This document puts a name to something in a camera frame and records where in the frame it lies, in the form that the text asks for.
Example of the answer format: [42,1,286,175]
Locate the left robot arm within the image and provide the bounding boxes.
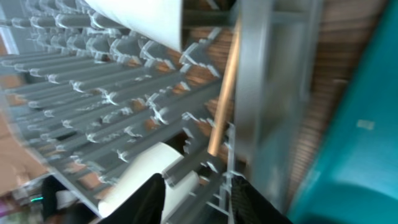
[42,174,291,224]

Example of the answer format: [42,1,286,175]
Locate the white cup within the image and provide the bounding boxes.
[98,142,199,223]

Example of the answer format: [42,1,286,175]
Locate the teal serving tray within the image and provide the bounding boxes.
[288,1,397,224]

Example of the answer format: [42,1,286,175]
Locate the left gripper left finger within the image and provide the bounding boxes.
[99,174,166,224]

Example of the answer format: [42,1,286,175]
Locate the wooden chopstick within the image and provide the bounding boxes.
[207,16,241,157]

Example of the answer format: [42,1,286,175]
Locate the grey plastic dish rack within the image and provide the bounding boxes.
[1,1,322,218]

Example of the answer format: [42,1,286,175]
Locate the grey-green bowl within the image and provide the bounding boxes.
[86,0,183,52]

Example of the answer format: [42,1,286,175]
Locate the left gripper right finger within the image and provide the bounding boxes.
[231,176,292,224]

